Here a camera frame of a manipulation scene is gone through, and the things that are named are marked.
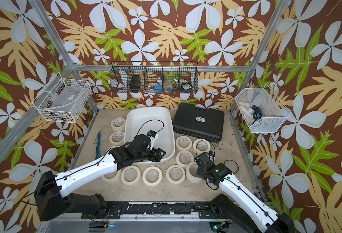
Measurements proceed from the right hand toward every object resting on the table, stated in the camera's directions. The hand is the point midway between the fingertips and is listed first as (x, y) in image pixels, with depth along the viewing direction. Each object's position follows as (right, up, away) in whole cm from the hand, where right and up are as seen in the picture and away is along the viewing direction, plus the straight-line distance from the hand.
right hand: (199, 171), depth 81 cm
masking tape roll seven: (-7, +14, +18) cm, 24 cm away
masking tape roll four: (+5, +12, +18) cm, 22 cm away
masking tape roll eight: (-50, -4, 0) cm, 50 cm away
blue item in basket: (-25, +51, +14) cm, 58 cm away
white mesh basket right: (+37, +35, +2) cm, 51 cm away
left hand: (-21, +13, -4) cm, 25 cm away
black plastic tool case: (+4, +28, +23) cm, 36 cm away
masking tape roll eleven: (-13, -4, +6) cm, 15 cm away
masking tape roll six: (-7, +4, +12) cm, 15 cm away
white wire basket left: (-76, +41, -2) cm, 86 cm away
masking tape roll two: (-57, +27, +29) cm, 70 cm away
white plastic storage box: (-41, +30, +30) cm, 59 cm away
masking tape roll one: (-56, +17, +22) cm, 62 cm away
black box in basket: (-41, +55, +17) cm, 70 cm away
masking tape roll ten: (-28, -5, +5) cm, 28 cm away
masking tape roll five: (-5, 0, -1) cm, 5 cm away
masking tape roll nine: (-40, -4, +5) cm, 41 cm away
